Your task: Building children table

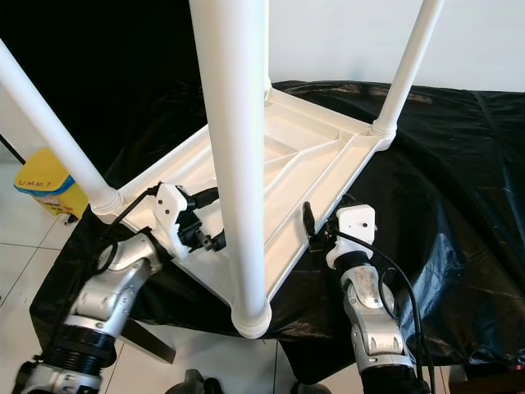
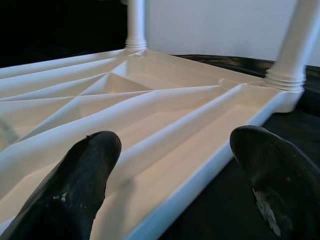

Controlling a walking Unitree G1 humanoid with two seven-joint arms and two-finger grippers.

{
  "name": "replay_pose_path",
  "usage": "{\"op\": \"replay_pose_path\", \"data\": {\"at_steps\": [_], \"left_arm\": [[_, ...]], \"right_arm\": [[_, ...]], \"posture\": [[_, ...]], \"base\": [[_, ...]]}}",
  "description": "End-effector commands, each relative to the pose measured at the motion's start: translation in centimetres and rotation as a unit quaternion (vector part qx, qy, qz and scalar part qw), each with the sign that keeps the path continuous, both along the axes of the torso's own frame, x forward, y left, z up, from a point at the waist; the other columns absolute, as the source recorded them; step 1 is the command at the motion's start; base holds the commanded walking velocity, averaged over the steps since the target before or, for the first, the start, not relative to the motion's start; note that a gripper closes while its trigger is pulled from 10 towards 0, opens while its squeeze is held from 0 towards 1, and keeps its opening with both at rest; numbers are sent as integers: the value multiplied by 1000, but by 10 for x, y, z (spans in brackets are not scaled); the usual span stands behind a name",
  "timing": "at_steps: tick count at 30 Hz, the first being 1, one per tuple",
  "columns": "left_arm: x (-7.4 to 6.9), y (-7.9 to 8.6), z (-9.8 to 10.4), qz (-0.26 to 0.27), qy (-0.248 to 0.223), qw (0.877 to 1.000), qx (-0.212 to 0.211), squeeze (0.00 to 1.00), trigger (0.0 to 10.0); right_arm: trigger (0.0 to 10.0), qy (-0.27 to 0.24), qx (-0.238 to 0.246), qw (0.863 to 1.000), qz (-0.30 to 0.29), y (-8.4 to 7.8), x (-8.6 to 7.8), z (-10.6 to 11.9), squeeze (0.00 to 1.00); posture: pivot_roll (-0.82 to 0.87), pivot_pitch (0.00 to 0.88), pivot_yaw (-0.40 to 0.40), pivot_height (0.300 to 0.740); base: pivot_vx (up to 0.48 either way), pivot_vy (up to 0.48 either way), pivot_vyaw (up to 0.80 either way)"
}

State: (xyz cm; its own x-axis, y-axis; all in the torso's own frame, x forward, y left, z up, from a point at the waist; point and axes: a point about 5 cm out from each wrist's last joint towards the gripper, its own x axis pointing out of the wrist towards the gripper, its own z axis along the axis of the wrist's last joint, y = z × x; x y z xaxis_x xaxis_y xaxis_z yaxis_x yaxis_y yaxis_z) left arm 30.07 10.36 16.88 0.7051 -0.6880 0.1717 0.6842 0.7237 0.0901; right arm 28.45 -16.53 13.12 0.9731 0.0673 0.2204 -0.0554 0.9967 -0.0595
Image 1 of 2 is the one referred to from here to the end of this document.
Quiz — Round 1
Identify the white plastic table leg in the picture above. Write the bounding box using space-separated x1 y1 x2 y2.
0 41 124 216
189 0 273 337
371 0 445 139

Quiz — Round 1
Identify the dark left robot foot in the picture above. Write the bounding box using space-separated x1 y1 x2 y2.
166 369 218 394

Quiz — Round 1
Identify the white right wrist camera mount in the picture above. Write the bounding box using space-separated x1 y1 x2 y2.
326 204 377 270

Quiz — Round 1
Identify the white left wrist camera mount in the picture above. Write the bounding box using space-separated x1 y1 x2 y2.
154 182 191 259

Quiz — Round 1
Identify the yellow bin with blue band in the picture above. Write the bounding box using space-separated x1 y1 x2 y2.
14 148 89 218

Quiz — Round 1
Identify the dark robot foot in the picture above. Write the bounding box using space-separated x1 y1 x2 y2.
283 382 321 394
166 369 218 394

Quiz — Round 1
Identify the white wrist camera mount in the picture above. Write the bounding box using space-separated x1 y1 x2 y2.
326 204 377 270
154 182 191 259

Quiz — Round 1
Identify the dark right robot foot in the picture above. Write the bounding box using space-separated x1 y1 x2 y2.
283 382 321 394

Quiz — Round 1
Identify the black plastic cover sheet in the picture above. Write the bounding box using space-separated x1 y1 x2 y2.
31 80 525 385

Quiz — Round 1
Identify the white plastic table top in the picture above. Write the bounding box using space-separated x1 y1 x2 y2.
94 86 396 337

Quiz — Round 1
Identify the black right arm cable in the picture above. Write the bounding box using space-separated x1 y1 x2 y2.
332 231 436 387

